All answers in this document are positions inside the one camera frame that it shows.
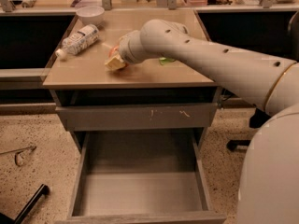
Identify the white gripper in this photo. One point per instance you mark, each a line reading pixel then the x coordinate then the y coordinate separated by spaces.
pixel 123 50

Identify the red apple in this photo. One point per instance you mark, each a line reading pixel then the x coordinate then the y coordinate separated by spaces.
pixel 113 51

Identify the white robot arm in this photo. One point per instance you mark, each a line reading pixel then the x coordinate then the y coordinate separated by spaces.
pixel 269 182

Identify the grey drawer cabinet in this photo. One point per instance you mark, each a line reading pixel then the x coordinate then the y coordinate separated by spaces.
pixel 83 80

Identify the closed grey top drawer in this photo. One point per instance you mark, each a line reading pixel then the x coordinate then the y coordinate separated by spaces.
pixel 136 117

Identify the open grey middle drawer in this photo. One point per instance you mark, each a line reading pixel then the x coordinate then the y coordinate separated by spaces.
pixel 141 177

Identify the clear plastic water bottle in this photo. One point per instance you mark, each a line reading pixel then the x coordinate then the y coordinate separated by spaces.
pixel 78 41

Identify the green chip bag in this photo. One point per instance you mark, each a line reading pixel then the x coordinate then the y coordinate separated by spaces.
pixel 164 61

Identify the white bowl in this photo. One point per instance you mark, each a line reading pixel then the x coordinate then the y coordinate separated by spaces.
pixel 91 15

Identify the black chair leg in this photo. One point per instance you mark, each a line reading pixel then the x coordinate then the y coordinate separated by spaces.
pixel 42 190

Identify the black office chair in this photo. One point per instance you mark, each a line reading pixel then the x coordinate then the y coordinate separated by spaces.
pixel 259 117

